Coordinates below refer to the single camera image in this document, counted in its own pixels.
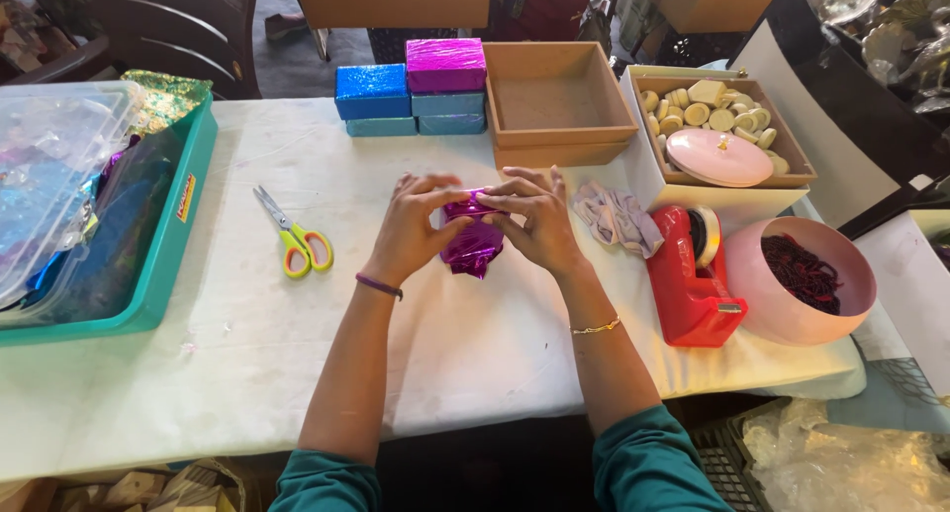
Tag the bag of wooden blocks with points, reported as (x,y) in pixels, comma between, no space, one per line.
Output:
(148,490)

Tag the black plastic crate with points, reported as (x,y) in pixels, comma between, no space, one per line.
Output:
(724,464)

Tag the heap of dark red beads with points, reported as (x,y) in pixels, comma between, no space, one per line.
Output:
(803,274)

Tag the dark wooden chair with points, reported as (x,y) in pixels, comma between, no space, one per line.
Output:
(178,30)

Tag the clear plastic container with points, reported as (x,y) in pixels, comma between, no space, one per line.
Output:
(52,171)

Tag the person's left hand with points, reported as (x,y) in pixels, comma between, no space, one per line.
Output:
(404,226)

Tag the pink lid with gold knob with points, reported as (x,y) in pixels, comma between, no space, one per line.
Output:
(718,159)

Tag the heap of coloured foil sheets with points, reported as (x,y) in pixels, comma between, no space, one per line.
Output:
(122,230)

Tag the purple foil box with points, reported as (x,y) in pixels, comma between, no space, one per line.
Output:
(475,246)

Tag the white board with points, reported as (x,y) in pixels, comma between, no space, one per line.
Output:
(816,141)

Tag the magenta foil wrapped box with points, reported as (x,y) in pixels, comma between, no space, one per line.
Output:
(445,64)

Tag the brown wooden tray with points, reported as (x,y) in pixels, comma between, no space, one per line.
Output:
(790,152)

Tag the brown cardboard box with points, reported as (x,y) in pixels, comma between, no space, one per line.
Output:
(393,0)
(712,0)

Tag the purple wristband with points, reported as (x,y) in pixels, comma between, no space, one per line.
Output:
(378,285)

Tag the green gold foil sheet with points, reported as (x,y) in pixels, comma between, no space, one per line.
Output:
(167,96)

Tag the black cabinet with silverware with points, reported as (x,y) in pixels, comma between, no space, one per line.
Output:
(876,89)

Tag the open brown wooden box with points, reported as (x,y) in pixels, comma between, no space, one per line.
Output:
(553,100)
(556,156)

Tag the clear tape roll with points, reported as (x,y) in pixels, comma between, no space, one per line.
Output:
(709,234)

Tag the white cardboard box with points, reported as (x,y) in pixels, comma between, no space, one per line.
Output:
(642,163)

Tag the red tape dispenser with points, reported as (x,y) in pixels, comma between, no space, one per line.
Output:
(686,297)

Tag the white table cloth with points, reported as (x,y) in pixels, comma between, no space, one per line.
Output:
(245,349)

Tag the pile of cream round pieces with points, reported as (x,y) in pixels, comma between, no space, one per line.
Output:
(716,115)

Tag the light blue foil wrapped box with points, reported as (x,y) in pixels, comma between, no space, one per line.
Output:
(449,104)
(453,124)
(380,127)

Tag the clear plastic bag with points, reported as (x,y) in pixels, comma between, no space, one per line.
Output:
(846,464)

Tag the crumpled pale lilac cloth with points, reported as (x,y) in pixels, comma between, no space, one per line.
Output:
(620,219)

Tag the dark blue foil wrapped box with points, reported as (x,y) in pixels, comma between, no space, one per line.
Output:
(371,90)

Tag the black patterned stool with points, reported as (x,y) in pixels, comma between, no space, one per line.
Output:
(412,44)

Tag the person's right hand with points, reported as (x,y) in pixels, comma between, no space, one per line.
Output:
(545,226)

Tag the teal plastic tray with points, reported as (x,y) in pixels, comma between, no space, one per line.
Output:
(167,252)

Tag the pink bowl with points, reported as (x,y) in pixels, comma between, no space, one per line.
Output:
(772,311)

